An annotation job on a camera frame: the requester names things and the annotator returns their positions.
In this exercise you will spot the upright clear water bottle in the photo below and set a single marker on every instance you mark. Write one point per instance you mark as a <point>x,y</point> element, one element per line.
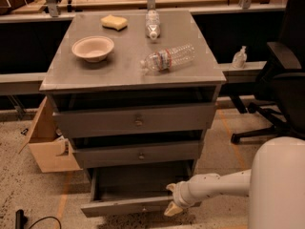
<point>152,24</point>

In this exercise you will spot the black office chair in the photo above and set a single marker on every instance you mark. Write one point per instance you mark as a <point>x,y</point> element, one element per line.
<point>282,80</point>

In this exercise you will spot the grey drawer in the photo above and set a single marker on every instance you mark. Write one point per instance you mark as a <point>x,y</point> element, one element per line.
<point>128,121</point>
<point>137,154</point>
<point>130,189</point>

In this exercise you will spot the yellow sponge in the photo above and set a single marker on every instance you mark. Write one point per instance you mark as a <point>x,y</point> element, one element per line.
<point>114,22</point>

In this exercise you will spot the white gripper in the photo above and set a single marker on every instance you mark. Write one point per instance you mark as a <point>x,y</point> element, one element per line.
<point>180,194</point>

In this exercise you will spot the open cardboard box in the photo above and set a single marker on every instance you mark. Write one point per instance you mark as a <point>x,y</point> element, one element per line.
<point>51,151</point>

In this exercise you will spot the lying clear water bottle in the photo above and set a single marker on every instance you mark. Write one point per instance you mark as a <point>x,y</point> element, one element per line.
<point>168,58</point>

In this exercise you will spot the grey drawer cabinet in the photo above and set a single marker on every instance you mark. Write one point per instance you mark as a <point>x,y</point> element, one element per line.
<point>130,47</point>

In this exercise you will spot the beige paper bowl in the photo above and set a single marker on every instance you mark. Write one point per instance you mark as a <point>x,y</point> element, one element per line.
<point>93,49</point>

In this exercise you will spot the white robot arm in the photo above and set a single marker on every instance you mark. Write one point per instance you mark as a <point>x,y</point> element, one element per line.
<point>275,186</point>

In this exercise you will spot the black device with cable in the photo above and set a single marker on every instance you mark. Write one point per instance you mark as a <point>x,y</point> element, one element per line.
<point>21,220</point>

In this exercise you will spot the hand sanitizer pump bottle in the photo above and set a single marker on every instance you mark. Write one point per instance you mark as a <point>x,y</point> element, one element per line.
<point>240,58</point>

